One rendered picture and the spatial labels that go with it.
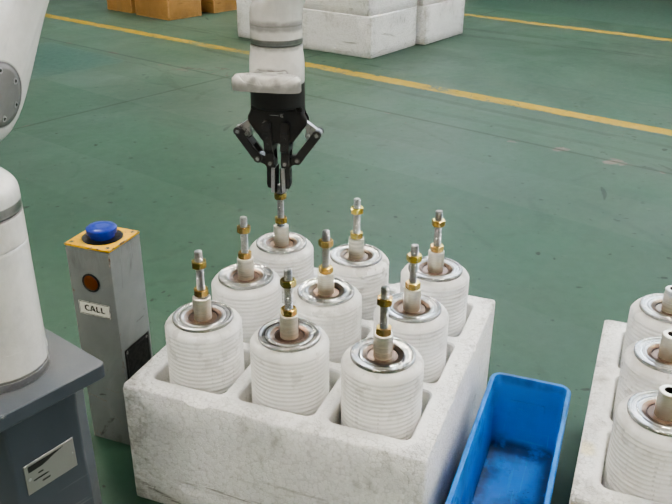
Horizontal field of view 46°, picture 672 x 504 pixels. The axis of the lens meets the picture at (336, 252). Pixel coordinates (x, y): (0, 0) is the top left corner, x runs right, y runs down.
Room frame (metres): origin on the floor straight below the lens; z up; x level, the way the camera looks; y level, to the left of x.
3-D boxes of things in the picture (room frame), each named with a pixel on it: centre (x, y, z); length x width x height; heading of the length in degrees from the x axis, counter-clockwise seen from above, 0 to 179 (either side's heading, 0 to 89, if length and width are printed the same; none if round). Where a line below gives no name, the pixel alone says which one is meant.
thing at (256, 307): (0.98, 0.12, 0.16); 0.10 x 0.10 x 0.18
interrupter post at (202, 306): (0.87, 0.17, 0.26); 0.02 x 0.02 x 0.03
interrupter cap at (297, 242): (1.09, 0.08, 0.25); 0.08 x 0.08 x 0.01
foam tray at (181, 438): (0.93, 0.01, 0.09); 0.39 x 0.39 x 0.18; 69
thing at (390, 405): (0.78, -0.05, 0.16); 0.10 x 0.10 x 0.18
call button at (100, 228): (0.97, 0.31, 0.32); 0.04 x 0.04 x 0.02
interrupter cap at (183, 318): (0.87, 0.17, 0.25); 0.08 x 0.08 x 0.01
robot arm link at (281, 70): (1.07, 0.08, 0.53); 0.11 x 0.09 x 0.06; 171
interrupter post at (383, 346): (0.78, -0.05, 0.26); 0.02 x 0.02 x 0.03
